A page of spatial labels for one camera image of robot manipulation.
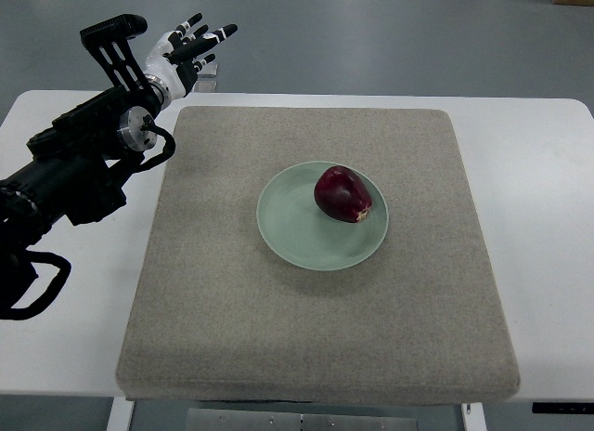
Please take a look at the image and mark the dark red apple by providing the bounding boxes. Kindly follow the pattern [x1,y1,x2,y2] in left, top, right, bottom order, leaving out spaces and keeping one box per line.
[314,165,372,223]

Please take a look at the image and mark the beige fabric cushion mat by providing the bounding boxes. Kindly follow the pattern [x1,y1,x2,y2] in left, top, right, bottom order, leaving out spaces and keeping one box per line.
[116,106,521,405]

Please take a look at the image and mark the black sleeved cable loop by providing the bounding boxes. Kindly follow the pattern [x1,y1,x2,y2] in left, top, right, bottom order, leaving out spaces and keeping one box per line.
[0,250,72,321]

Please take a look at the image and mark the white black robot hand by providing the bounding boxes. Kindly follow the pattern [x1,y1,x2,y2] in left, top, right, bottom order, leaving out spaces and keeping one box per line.
[144,13,238,109]

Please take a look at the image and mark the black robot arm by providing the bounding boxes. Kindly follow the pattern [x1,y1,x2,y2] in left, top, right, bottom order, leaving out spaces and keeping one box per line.
[1,14,175,255]

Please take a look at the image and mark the white left table leg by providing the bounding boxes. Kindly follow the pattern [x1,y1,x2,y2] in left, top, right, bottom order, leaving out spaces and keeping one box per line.
[106,397,135,431]

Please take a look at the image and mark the white right table leg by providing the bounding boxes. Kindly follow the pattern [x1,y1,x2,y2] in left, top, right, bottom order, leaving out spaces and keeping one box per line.
[461,403,487,431]

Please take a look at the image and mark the metal base plate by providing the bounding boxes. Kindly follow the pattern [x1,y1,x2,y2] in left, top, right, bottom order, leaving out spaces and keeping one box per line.
[186,409,419,431]

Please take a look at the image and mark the white table leg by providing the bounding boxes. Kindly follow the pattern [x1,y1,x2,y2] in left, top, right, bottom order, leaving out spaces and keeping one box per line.
[461,403,487,431]
[106,397,135,431]

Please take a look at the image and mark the pale green plate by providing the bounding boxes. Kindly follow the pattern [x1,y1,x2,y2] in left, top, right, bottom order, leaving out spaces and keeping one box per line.
[256,161,390,271]

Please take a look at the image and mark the black table control panel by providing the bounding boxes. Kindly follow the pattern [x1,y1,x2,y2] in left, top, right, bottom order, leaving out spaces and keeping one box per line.
[532,402,594,415]

